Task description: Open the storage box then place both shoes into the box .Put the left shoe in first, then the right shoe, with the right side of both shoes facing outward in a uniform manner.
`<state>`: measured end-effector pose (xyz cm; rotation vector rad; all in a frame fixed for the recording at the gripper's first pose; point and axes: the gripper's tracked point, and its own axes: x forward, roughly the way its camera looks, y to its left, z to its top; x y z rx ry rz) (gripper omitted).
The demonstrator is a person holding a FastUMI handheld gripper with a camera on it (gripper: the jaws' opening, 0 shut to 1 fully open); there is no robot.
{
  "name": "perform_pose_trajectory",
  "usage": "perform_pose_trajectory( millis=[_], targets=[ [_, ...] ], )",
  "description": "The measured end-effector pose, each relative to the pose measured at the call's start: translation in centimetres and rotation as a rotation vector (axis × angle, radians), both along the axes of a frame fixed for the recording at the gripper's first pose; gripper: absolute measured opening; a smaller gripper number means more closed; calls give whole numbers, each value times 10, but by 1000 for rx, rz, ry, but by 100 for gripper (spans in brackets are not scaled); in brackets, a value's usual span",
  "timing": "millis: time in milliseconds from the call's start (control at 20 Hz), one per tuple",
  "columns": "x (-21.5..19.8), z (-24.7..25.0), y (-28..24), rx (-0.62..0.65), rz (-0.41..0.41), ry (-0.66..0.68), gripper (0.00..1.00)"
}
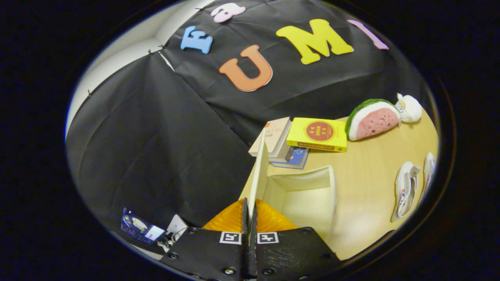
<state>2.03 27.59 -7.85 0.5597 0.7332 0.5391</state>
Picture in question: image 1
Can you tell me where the blue book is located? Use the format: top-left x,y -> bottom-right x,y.
271,148 -> 310,170

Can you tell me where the lit display screen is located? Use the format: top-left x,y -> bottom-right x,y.
120,208 -> 166,245

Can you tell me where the white plush toy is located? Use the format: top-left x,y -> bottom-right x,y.
395,93 -> 423,124

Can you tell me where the yellow book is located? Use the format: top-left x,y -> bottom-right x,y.
286,117 -> 348,153

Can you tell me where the watermelon slice plush toy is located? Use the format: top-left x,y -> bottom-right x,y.
345,98 -> 402,141

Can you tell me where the grey book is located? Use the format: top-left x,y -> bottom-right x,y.
270,145 -> 296,164

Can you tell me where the beige book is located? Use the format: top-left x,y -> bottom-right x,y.
248,117 -> 292,158

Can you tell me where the beige fabric storage box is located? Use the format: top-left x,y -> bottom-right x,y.
247,131 -> 337,242

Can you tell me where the white canvas shoe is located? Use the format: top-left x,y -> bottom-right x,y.
391,162 -> 421,222
419,152 -> 436,204

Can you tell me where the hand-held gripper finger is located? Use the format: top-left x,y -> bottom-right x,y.
250,199 -> 342,281
159,198 -> 250,281

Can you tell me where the white device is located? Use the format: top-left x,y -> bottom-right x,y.
166,214 -> 189,244

